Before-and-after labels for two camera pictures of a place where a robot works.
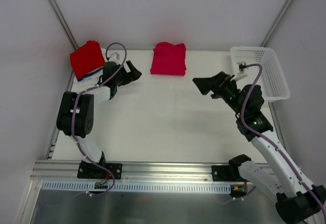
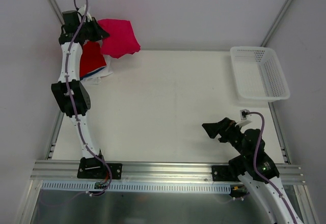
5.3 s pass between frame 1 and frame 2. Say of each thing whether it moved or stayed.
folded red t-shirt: stayed
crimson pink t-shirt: moved
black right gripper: moved
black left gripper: moved
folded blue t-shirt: stayed
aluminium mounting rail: stayed
